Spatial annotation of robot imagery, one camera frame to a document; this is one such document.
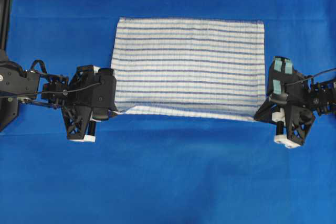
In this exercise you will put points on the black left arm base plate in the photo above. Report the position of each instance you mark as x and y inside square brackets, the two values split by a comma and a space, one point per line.
[9, 111]

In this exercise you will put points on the blue table cloth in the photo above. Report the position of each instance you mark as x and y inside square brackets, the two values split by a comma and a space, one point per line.
[164, 169]

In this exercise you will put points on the blue striped white towel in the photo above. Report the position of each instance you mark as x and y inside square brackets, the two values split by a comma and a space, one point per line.
[203, 68]

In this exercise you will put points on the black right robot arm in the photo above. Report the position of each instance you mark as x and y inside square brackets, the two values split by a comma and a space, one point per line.
[321, 97]

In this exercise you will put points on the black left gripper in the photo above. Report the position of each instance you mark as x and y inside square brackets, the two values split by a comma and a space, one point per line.
[85, 100]

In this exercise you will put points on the black left frame rail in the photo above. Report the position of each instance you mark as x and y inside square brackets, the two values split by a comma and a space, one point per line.
[5, 17]

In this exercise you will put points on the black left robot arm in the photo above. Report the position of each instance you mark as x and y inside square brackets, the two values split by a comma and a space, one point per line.
[24, 85]

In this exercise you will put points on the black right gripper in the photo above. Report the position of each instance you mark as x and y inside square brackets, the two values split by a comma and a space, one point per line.
[287, 104]

